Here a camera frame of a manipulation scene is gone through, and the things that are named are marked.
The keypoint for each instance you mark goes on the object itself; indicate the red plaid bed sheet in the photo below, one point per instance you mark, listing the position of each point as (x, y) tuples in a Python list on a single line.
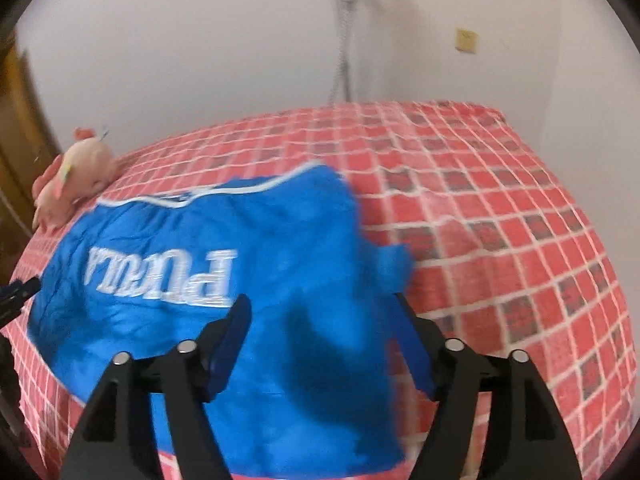
[(504, 258)]

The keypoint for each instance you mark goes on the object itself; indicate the blue puffer jacket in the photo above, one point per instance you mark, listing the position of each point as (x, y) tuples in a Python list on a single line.
[(309, 396)]

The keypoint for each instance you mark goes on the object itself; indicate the grey wall conduit pipe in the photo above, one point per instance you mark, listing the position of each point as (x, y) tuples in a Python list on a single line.
[(345, 11)]

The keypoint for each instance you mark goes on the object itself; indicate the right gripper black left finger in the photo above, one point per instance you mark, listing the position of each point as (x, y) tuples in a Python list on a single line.
[(115, 437)]

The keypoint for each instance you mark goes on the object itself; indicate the pink plush toy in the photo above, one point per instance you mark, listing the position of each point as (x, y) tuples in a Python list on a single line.
[(84, 170)]

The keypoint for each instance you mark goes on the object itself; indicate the brown wooden wardrobe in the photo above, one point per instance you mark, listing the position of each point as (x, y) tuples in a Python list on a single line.
[(27, 148)]

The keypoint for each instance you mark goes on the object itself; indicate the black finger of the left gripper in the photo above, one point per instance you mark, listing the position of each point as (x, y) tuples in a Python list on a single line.
[(13, 298)]

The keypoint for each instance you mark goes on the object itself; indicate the yellow wall socket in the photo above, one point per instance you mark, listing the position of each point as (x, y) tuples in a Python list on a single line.
[(466, 41)]

